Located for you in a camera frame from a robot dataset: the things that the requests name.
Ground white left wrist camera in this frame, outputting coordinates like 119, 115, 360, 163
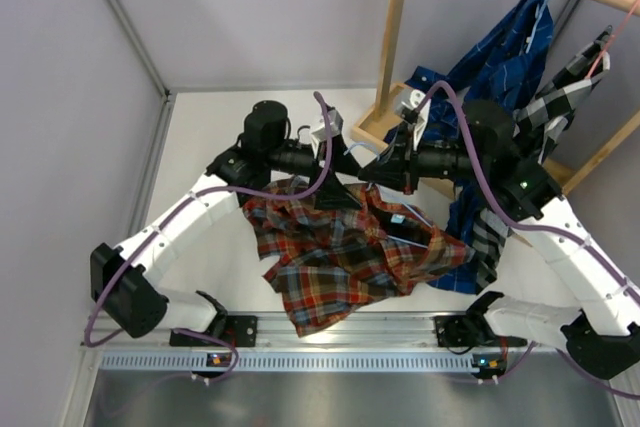
309, 109, 344, 158

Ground red brown plaid shirt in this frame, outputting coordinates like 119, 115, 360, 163
242, 179, 474, 337

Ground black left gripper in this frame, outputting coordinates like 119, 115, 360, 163
264, 130, 362, 210

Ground aluminium table edge rail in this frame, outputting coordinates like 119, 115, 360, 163
82, 310, 626, 348

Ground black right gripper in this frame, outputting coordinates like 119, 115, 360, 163
360, 123, 488, 198

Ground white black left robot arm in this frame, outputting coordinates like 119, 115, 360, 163
90, 93, 362, 346

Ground pink wire hanger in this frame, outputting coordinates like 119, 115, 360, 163
585, 0, 640, 79

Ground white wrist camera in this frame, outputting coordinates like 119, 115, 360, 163
393, 86, 431, 151
309, 109, 344, 158

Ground blue plaid shirt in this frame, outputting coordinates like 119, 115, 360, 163
405, 0, 554, 295

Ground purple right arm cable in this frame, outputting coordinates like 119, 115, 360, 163
412, 80, 640, 401

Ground wooden diagonal rack brace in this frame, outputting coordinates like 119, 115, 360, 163
563, 111, 640, 195

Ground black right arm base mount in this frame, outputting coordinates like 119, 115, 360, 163
434, 314, 500, 349

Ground black white checkered shirt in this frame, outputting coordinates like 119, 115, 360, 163
470, 26, 613, 295

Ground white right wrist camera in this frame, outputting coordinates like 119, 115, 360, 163
393, 86, 431, 151

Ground aluminium corner frame post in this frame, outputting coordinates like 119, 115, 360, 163
105, 0, 170, 99

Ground light blue wire hanger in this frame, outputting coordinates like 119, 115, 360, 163
344, 141, 436, 249

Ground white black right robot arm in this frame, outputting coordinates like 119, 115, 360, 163
358, 100, 639, 380

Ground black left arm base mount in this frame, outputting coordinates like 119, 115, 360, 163
169, 314, 258, 347

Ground wooden rack base tray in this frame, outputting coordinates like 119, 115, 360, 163
349, 80, 574, 247

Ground perforated white cable duct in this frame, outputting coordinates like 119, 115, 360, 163
100, 351, 484, 373

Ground wooden rack upright post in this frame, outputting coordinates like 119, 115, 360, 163
373, 0, 404, 120

